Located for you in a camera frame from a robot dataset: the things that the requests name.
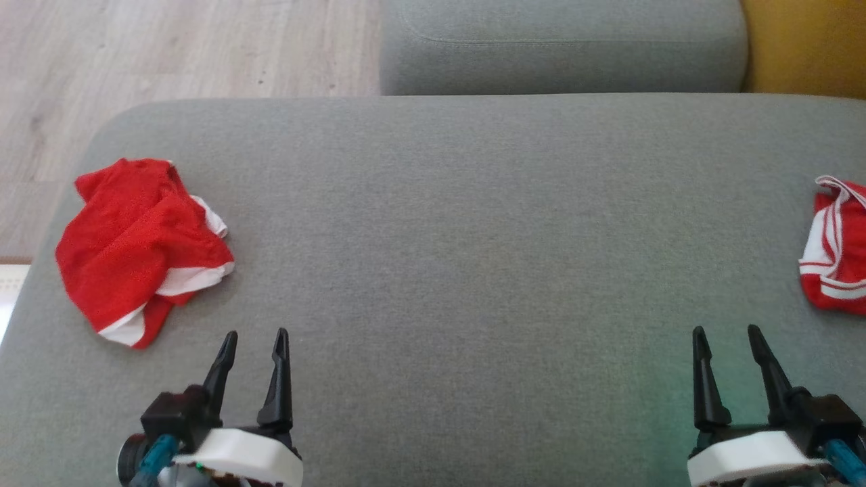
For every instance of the red mesh shorts white stripe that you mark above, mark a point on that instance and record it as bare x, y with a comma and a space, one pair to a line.
128, 250

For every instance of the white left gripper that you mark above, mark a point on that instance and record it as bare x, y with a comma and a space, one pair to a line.
250, 453

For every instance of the red shirt with white sleeves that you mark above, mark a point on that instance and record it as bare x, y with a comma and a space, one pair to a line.
846, 270

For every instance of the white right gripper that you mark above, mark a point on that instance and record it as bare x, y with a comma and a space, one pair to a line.
751, 456

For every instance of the large grey sofa seat cushion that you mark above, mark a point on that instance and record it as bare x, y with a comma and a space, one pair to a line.
473, 237

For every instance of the grey sofa back cushion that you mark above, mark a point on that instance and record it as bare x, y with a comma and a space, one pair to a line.
561, 40

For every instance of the mustard yellow cushion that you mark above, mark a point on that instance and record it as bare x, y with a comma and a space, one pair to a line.
805, 40

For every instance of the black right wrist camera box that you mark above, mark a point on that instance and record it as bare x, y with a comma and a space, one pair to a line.
829, 416

